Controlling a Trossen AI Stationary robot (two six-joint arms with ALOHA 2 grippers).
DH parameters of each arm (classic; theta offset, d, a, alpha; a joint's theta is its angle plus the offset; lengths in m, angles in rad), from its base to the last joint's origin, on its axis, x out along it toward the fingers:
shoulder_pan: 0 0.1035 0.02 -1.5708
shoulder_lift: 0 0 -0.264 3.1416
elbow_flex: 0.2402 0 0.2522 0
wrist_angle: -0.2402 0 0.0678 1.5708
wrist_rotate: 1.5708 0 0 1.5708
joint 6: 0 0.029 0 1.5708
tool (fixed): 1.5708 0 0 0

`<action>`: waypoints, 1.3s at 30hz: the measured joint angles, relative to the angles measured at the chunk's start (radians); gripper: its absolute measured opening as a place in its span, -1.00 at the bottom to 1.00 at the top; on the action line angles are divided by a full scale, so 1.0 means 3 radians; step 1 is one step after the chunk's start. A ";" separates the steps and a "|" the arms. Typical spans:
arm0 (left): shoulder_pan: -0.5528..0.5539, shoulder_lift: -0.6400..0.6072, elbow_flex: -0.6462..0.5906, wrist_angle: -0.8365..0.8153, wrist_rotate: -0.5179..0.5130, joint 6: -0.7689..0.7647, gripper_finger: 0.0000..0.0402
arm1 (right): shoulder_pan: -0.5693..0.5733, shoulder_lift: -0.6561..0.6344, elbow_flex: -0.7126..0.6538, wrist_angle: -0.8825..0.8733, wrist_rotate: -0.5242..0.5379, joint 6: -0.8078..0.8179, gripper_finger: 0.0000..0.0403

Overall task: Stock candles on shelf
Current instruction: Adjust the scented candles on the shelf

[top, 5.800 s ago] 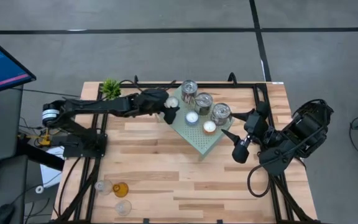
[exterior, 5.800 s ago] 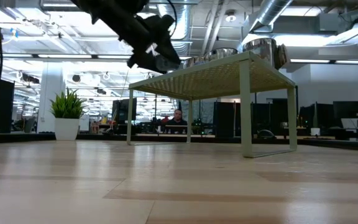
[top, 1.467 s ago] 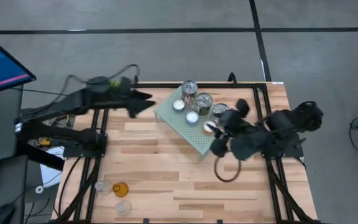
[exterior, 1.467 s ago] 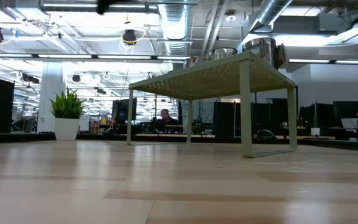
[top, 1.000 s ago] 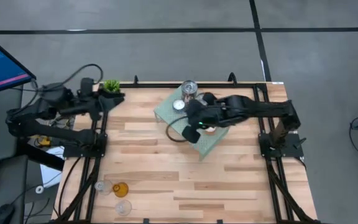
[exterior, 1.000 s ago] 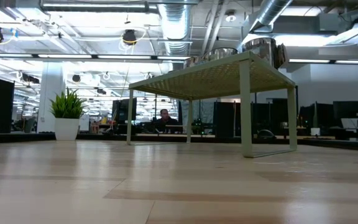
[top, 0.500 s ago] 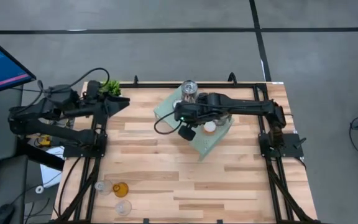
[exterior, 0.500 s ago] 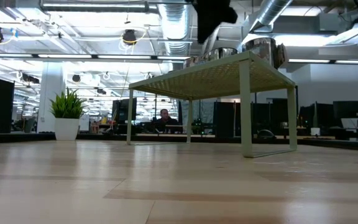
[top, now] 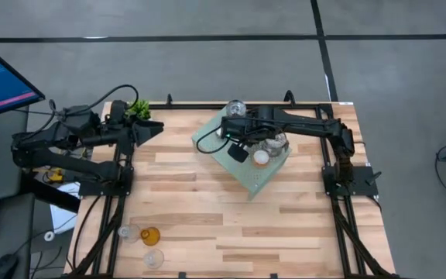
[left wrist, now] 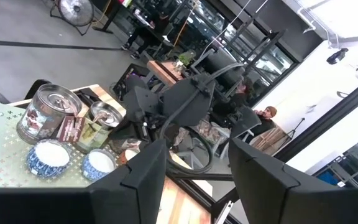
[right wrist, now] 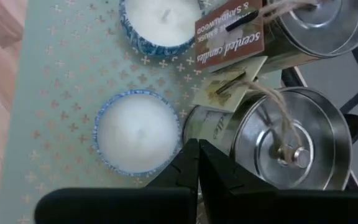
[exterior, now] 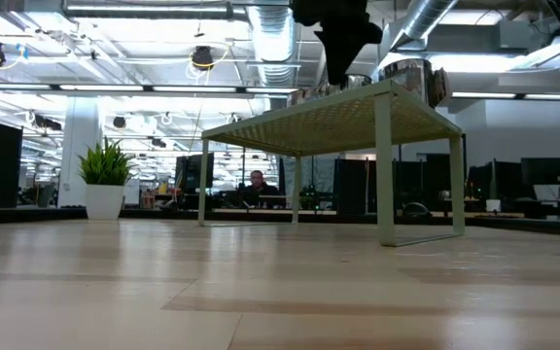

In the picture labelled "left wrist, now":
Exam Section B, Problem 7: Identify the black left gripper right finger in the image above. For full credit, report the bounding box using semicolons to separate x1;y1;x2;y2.
228;138;358;224

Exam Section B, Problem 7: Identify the wooden workbench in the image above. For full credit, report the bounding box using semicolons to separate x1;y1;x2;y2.
146;59;186;88

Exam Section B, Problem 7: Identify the black aluminium rig frame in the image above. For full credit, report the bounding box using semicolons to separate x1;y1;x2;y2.
166;71;358;224

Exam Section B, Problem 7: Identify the round metal floor fan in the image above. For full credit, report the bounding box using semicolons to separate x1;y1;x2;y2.
49;0;96;37

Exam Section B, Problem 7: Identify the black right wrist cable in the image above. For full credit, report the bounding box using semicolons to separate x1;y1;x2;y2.
158;62;247;175

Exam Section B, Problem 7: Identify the silver lidded tin candle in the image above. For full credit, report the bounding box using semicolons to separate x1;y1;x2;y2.
16;83;83;144
75;101;124;154

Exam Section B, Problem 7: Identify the light green cutting mat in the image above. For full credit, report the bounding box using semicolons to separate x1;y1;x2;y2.
0;102;127;189

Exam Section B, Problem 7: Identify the black security camera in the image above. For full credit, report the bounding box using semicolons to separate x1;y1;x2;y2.
326;47;350;65

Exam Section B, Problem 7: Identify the grey office chair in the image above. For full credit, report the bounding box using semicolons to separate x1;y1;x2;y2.
229;105;262;139

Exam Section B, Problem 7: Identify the leafy green potted plant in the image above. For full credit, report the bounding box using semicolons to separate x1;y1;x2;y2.
176;49;197;68

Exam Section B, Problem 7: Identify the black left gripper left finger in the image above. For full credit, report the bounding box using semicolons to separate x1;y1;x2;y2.
0;138;168;224

